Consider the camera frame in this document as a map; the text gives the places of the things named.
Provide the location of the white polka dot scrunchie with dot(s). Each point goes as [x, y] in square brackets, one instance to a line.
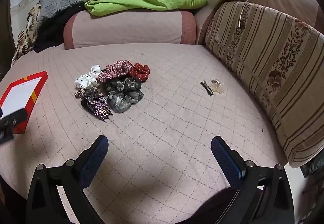
[87, 79]

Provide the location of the clear hair claw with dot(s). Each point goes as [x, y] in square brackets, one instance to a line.
[218, 86]

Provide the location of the black alligator hair clip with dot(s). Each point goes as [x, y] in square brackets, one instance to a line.
[207, 88]

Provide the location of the striped floral cushion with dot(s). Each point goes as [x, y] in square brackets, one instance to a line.
[273, 62]

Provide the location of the red plaid scrunchie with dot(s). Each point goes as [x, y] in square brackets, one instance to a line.
[114, 69]

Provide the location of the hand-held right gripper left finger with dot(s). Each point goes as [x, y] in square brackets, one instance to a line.
[93, 160]

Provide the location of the pink quilted bed cover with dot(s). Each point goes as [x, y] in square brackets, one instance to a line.
[164, 117]

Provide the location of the light grey satin scrunchie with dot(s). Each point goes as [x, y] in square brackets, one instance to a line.
[121, 103]

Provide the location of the purple rhinestone hair clip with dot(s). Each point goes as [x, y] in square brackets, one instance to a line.
[100, 108]

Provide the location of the dark patterned cloth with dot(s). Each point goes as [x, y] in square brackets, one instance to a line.
[313, 178]

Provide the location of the black cloth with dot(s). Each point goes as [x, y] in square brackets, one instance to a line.
[53, 31]

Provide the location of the dark red polka dot scrunchie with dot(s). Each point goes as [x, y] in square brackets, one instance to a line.
[139, 70]

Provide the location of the pink bolster cushion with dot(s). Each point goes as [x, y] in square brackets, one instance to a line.
[126, 29]

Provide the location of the leaf print cloth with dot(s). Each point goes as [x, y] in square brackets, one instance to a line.
[27, 34]

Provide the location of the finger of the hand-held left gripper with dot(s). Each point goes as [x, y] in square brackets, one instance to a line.
[15, 116]

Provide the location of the red gift box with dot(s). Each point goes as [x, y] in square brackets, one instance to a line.
[17, 95]

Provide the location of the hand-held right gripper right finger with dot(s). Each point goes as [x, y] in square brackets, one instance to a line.
[225, 158]

